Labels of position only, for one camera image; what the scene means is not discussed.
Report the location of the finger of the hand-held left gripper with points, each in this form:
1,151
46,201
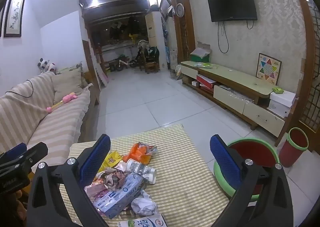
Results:
13,150
32,154

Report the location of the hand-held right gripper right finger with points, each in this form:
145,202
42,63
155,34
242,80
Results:
225,162

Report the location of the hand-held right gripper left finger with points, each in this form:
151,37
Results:
95,159

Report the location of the yellow snack packet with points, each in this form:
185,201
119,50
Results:
112,159

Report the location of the printed wrapper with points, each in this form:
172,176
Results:
112,178

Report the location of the wide red bin green rim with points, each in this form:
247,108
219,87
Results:
252,152

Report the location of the blue white tissue packet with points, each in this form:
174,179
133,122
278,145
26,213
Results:
117,197

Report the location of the orange plastic wrapper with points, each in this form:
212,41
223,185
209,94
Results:
140,152

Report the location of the grey printed paper cup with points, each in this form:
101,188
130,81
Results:
141,169

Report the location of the white tissue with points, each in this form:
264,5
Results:
143,205

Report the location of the green white milk carton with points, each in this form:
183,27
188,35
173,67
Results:
142,222

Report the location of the striped beige sofa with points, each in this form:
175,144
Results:
50,127

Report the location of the striped table cloth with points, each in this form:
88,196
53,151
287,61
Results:
180,167

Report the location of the pink toy stick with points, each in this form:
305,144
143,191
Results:
68,98

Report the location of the narrow red bin green rim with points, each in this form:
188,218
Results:
291,154

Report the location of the beige pillow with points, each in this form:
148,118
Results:
67,81

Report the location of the red flat box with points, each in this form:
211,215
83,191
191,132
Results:
205,80

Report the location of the pink foam mat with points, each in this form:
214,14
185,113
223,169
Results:
102,74

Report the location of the white storage box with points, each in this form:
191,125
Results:
282,98

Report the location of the cream wooden television cabinet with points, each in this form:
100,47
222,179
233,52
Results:
237,76

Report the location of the small green packet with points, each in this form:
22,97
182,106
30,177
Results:
277,90

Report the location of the panda plush toy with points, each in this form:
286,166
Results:
46,65

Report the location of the white balance bike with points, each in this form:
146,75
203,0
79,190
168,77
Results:
123,63

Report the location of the star checkers board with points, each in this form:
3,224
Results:
268,68

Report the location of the small wooden chair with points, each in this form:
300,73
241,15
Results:
151,68

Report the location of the open cardboard box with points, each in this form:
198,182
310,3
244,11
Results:
200,53

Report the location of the cream standing air conditioner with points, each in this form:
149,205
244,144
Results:
150,29

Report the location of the framed wall picture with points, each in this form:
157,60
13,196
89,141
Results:
15,11

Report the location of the black wall television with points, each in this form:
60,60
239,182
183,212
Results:
231,4

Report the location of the round wall clock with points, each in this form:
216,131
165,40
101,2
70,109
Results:
180,10

